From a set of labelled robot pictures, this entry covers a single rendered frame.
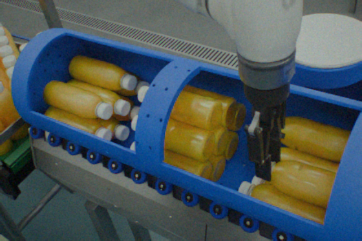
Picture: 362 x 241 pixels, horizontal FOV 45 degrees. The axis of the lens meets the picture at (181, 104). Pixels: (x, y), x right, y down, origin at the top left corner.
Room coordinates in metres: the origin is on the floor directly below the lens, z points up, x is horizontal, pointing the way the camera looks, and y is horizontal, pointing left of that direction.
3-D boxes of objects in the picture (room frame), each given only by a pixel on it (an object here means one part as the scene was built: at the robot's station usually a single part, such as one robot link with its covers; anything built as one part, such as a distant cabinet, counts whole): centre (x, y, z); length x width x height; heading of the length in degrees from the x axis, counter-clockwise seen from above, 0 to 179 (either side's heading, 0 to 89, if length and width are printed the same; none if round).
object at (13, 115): (1.04, 0.51, 0.99); 0.07 x 0.07 x 0.18
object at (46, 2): (1.56, 0.43, 0.55); 0.04 x 0.04 x 1.10; 51
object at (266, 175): (0.54, -0.13, 1.13); 0.03 x 0.01 x 0.07; 51
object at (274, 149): (0.57, -0.16, 1.13); 0.03 x 0.01 x 0.07; 51
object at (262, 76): (0.55, -0.14, 1.36); 0.09 x 0.09 x 0.06
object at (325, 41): (1.05, -0.45, 1.03); 0.28 x 0.28 x 0.01
